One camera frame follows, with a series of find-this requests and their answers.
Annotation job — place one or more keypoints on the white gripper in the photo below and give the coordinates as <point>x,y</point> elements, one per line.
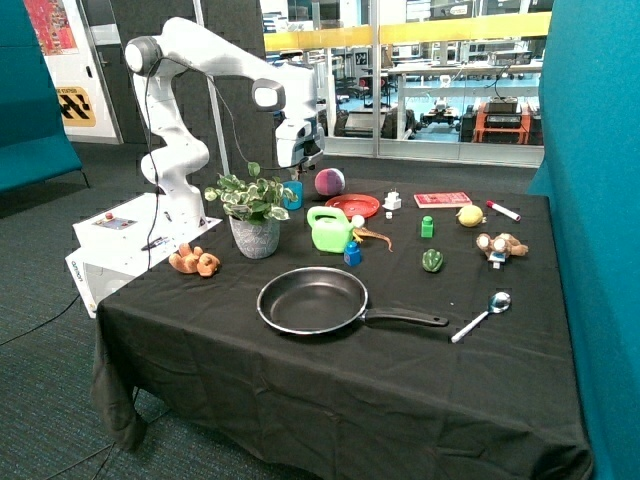
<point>299,141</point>

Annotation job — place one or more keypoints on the green toy watering can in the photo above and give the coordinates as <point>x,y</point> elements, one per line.
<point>331,230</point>

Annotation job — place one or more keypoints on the potted plant in grey pot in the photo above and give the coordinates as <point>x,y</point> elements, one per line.
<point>255,210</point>

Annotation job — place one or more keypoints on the red plastic plate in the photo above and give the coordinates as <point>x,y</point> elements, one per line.
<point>355,204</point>

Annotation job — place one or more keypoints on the blue plastic cup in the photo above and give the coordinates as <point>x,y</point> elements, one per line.
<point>296,187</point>

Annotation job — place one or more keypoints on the pink purple plush ball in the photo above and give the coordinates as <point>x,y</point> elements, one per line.
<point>330,182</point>

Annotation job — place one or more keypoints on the orange toy lizard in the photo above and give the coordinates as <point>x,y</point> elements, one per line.
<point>360,233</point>

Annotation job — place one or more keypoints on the white power adapter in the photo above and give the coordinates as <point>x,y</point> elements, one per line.
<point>392,201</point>

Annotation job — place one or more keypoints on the blue toy block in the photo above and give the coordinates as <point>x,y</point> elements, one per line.
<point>352,254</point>

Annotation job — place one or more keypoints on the green toy block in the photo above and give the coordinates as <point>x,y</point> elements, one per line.
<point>427,227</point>

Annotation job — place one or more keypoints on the red book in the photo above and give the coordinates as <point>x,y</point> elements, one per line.
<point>442,200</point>

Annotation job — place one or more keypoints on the black frying pan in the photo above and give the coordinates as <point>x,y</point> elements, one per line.
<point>320,300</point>

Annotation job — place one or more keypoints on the orange plush toy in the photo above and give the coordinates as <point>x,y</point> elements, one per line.
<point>191,260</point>

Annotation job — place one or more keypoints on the green toy pepper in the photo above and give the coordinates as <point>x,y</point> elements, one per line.
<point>432,260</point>

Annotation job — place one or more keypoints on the yellow lemon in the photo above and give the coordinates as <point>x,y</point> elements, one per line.
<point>471,216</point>

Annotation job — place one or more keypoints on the red white marker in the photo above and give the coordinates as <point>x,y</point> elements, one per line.
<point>503,210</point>

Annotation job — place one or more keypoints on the black tablecloth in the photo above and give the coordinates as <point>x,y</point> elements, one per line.
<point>388,401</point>

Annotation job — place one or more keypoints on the white robot control box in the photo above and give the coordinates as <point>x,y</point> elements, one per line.
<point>122,243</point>

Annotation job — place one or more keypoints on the brown plush monkey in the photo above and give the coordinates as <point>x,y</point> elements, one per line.
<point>499,248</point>

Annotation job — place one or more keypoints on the yellow black sign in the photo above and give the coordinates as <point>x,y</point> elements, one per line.
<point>75,106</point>

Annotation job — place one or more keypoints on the teal sofa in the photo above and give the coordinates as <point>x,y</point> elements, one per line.
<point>34,145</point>

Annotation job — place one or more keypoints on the red poster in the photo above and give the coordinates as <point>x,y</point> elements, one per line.
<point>51,24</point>

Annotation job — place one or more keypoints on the metal spoon white handle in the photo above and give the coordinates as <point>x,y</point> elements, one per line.
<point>498,303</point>

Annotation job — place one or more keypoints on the teal partition wall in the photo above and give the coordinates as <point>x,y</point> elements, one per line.
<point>589,98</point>

